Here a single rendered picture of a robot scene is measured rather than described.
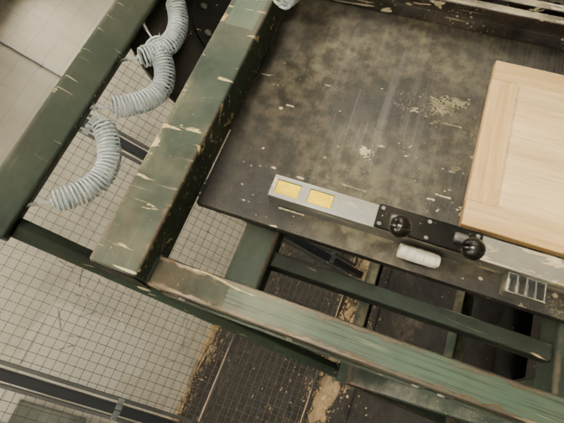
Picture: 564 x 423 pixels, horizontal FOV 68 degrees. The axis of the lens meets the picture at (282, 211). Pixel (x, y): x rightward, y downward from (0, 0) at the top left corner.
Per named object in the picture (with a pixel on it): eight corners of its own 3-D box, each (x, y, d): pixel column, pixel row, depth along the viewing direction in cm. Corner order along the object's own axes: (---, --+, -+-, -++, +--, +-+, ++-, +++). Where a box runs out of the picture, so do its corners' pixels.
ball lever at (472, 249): (466, 250, 79) (483, 265, 66) (446, 243, 80) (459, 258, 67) (472, 231, 79) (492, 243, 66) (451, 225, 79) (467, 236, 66)
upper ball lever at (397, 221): (403, 231, 82) (409, 242, 68) (383, 225, 82) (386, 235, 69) (409, 212, 81) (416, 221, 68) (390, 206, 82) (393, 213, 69)
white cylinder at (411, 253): (394, 258, 83) (435, 271, 81) (398, 254, 80) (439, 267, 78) (398, 245, 84) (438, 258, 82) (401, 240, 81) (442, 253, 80)
